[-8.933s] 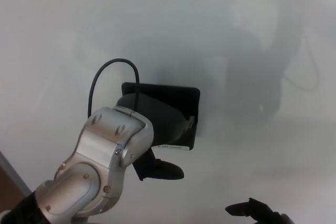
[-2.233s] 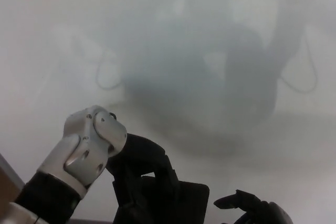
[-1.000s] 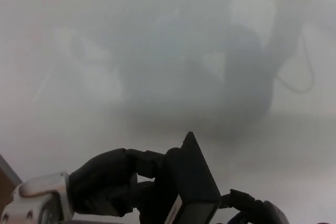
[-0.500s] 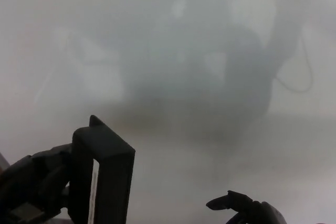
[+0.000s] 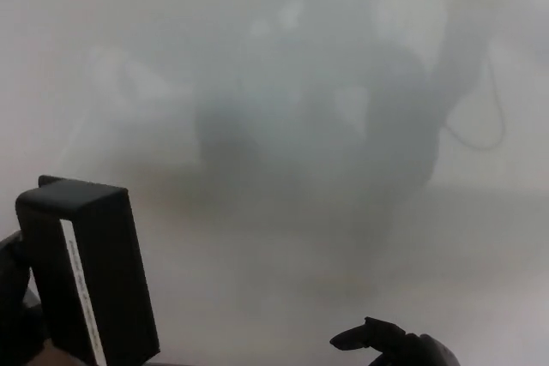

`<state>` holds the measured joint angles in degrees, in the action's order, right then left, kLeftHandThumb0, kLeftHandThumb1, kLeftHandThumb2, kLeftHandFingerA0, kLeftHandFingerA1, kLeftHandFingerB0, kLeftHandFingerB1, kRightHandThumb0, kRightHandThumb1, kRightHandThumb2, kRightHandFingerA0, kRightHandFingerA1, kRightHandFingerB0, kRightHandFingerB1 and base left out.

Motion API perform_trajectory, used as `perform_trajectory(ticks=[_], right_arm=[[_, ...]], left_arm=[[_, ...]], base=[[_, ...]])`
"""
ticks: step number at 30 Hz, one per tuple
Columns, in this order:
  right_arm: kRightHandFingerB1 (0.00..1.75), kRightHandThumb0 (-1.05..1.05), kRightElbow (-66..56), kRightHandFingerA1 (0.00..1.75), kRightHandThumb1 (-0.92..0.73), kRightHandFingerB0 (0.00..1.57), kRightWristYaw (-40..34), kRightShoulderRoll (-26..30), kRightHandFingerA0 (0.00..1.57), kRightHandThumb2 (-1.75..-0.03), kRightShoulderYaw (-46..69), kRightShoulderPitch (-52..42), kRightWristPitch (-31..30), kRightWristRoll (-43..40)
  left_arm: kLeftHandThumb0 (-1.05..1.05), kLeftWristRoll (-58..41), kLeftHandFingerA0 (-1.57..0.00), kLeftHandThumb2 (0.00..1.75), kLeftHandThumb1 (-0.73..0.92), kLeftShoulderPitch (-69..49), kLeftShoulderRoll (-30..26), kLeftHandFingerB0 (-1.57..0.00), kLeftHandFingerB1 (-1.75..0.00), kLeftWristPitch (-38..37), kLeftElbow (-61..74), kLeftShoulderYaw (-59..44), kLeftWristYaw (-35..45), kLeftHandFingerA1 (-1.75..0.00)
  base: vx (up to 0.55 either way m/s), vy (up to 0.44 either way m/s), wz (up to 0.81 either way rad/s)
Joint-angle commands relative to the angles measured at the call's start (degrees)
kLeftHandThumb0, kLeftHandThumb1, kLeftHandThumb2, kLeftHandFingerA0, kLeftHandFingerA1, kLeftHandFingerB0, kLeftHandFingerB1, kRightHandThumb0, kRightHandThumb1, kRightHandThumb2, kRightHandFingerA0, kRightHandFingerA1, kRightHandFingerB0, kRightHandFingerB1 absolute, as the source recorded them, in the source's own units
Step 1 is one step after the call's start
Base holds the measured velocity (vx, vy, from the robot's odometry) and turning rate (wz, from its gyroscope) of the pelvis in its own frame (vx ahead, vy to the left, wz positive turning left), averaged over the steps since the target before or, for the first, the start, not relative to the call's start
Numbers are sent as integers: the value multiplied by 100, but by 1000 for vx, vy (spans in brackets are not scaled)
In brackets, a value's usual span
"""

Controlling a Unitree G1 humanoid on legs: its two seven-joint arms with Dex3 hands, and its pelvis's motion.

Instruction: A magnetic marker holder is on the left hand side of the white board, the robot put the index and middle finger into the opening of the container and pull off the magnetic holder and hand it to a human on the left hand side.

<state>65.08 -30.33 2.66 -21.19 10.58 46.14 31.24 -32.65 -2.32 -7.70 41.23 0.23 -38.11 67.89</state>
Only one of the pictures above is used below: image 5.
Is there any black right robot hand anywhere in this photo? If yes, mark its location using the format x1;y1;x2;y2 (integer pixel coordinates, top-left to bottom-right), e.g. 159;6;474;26
329;316;462;366

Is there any black magnetic marker holder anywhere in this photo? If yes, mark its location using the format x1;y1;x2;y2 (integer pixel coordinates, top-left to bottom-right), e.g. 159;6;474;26
15;175;161;366

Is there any white whiteboard with grey frame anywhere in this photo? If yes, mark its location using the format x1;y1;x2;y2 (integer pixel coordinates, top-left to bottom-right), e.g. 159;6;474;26
0;0;549;366

